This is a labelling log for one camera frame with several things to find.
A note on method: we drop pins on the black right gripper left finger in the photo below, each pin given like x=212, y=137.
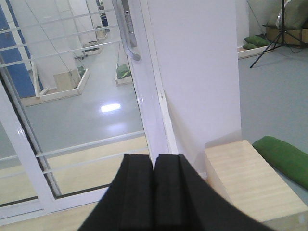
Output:
x=128, y=204

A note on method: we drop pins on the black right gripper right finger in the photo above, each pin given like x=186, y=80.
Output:
x=183, y=201

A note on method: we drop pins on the white framed sliding glass door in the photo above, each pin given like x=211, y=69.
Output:
x=79, y=141

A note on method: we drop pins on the silver curved door handle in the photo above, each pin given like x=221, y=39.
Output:
x=123, y=32

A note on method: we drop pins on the silver door lock plate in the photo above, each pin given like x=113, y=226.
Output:
x=129, y=24

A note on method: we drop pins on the blue door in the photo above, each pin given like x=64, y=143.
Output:
x=13, y=52

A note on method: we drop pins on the light wooden platform box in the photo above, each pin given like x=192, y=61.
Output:
x=241, y=175

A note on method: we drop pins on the green cushion near platform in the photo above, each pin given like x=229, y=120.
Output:
x=288, y=159

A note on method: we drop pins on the green bag in tray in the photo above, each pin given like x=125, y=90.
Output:
x=123, y=71

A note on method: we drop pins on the green sandbag pair far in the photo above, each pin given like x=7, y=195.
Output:
x=253, y=42

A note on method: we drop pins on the black tripod stand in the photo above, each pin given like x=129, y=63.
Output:
x=279, y=40

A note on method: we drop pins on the olive green large cushion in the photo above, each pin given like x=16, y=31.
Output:
x=295, y=14

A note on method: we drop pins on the white fixed door frame post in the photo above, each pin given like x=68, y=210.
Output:
x=170, y=136

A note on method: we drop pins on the fixed glass panel white frame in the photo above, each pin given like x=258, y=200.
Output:
x=18, y=136

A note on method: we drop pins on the white wooden support frame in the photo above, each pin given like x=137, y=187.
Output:
x=57, y=77

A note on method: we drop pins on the white wall panel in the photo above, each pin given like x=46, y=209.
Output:
x=196, y=47

